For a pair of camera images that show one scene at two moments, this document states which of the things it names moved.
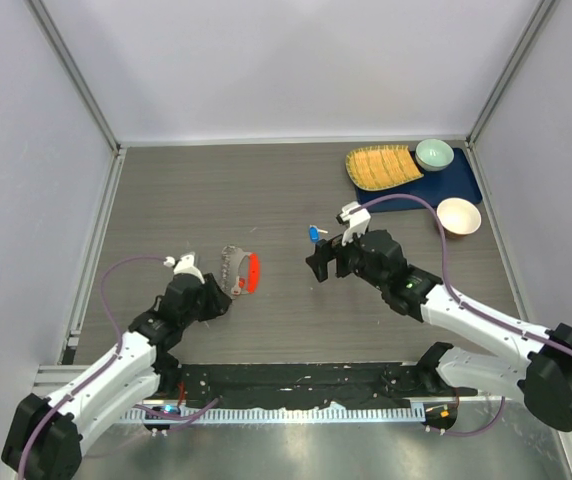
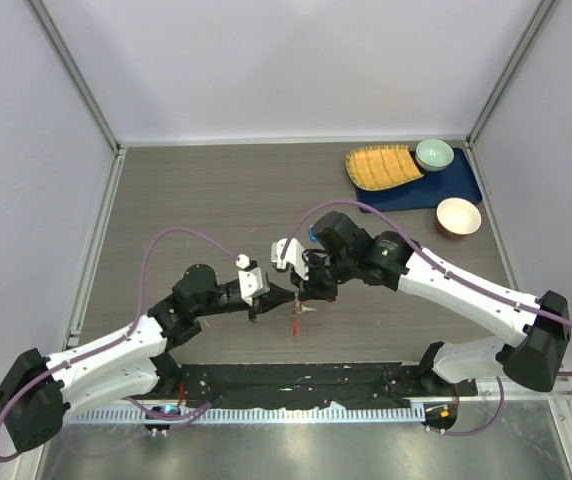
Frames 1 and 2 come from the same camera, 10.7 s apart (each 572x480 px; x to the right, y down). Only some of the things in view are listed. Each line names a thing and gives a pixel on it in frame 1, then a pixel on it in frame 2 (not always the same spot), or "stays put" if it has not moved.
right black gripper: (326, 251) to (310, 288)
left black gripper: (217, 301) to (268, 301)
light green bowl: (433, 154) stays put
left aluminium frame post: (76, 74) stays put
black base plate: (286, 386) stays put
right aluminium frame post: (526, 41) stays put
